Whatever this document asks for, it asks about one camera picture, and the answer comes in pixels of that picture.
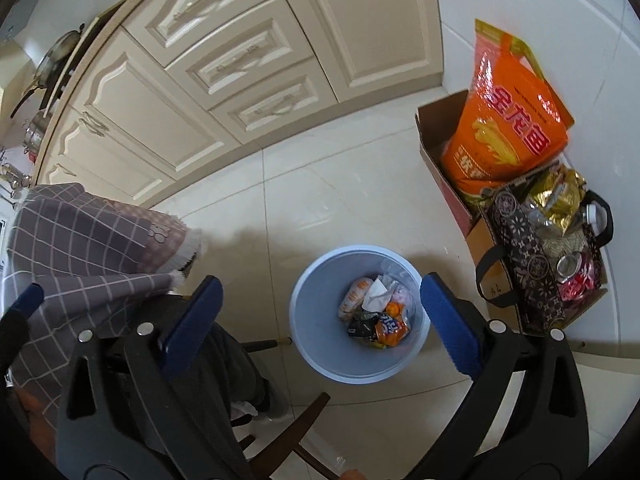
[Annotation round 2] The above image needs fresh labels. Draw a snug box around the orange rice bag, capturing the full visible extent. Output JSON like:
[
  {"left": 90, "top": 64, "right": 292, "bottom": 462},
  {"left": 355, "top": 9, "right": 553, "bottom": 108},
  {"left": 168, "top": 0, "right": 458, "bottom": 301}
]
[{"left": 440, "top": 19, "right": 575, "bottom": 206}]

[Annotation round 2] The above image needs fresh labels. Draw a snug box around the red drink can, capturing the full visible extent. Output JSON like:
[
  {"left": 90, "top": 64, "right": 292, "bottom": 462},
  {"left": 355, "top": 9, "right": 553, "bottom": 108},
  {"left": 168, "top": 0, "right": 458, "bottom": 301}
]
[{"left": 555, "top": 255, "right": 606, "bottom": 302}]

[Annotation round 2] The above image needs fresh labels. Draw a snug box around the dark wooden chair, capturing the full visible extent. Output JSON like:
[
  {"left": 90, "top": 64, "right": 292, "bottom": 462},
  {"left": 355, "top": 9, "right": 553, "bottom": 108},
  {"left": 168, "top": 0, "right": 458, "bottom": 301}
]
[{"left": 227, "top": 337, "right": 361, "bottom": 480}]

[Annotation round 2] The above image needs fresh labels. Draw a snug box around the gold foil bag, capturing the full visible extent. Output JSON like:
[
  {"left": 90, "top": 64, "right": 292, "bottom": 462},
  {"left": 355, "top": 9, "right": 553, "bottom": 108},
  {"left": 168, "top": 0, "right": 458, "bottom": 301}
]
[{"left": 530, "top": 165, "right": 587, "bottom": 236}]

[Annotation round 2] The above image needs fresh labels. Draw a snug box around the person's grey shoe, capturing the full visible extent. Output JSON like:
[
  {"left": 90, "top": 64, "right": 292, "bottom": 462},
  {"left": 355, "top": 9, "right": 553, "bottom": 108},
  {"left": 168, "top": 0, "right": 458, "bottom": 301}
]
[{"left": 232, "top": 399, "right": 289, "bottom": 424}]

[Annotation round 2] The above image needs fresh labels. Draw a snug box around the white orange snack packet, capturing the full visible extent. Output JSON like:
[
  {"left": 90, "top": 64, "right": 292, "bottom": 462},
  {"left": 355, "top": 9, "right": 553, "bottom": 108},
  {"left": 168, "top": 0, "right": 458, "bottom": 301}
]
[{"left": 339, "top": 277, "right": 375, "bottom": 322}]

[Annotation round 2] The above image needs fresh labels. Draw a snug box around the black wrapper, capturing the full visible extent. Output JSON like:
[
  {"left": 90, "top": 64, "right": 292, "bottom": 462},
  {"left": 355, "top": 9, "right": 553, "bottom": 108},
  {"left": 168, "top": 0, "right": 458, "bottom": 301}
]
[{"left": 347, "top": 312, "right": 382, "bottom": 342}]

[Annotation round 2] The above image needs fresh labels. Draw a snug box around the dark patterned tote bag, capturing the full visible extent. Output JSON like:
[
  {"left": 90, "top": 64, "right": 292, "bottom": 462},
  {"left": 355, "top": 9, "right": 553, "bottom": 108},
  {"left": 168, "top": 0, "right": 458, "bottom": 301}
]
[{"left": 475, "top": 165, "right": 615, "bottom": 336}]

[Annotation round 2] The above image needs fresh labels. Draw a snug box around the white crumpled tissue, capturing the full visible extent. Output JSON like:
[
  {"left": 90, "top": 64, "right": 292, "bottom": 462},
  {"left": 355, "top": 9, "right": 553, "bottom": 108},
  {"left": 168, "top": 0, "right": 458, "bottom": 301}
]
[{"left": 361, "top": 275, "right": 397, "bottom": 312}]

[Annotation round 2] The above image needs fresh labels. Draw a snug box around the light blue plastic bin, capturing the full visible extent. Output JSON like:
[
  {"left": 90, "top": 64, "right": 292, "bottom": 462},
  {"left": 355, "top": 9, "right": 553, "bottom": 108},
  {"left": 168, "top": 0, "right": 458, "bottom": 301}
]
[{"left": 289, "top": 245, "right": 432, "bottom": 385}]

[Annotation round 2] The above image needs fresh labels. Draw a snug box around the brown cardboard box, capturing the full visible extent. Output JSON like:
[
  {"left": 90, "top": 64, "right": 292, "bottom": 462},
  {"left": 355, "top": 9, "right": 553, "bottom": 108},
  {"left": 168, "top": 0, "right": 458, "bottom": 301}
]
[{"left": 414, "top": 89, "right": 608, "bottom": 336}]

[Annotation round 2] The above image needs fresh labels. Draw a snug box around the clear plastic bag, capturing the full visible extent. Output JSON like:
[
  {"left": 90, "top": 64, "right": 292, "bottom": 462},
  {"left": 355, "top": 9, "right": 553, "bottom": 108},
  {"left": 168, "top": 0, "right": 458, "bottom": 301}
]
[{"left": 381, "top": 259, "right": 417, "bottom": 322}]

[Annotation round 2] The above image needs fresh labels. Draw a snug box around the cream kitchen cabinet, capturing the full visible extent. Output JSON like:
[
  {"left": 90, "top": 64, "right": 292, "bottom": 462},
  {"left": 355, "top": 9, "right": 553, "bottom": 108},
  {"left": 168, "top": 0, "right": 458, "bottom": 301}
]
[{"left": 35, "top": 0, "right": 446, "bottom": 206}]

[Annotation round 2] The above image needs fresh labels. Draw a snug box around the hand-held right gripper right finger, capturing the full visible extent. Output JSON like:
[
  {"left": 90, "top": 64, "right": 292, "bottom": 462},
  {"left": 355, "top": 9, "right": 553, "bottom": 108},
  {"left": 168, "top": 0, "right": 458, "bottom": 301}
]
[{"left": 410, "top": 272, "right": 586, "bottom": 480}]

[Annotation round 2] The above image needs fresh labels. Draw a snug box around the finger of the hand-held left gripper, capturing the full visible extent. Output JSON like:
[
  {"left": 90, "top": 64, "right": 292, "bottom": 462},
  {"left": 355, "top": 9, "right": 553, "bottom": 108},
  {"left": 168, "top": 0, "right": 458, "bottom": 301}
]
[{"left": 0, "top": 282, "right": 46, "bottom": 366}]

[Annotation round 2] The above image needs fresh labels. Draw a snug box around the metal wok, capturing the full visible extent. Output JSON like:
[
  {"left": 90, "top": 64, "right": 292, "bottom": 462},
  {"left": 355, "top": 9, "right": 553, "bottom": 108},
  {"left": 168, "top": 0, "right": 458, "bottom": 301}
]
[{"left": 10, "top": 22, "right": 86, "bottom": 118}]

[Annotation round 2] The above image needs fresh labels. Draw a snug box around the orange blue snack wrapper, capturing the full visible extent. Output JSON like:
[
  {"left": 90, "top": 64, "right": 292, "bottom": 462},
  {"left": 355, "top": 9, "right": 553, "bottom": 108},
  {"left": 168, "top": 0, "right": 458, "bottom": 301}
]
[{"left": 374, "top": 310, "right": 412, "bottom": 349}]

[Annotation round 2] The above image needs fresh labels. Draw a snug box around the metal rack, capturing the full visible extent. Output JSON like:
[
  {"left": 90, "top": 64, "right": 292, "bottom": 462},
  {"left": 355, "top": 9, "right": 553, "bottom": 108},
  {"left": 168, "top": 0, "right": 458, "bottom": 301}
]
[{"left": 0, "top": 150, "right": 32, "bottom": 202}]

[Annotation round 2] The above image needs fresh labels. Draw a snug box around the grey checked tablecloth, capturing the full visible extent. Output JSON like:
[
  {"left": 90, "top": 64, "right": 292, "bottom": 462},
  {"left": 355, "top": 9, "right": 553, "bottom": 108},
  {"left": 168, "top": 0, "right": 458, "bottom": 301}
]
[{"left": 7, "top": 182, "right": 208, "bottom": 441}]

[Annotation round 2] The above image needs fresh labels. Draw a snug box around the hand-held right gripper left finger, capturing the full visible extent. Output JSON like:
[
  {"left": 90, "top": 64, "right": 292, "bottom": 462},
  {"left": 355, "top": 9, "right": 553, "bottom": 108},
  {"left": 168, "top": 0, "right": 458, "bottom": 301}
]
[{"left": 55, "top": 275, "right": 256, "bottom": 480}]

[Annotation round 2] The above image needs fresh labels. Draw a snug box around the steel pot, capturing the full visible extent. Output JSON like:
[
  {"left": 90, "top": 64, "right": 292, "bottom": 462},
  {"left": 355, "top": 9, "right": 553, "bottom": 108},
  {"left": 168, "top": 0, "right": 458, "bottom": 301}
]
[{"left": 22, "top": 114, "right": 52, "bottom": 162}]

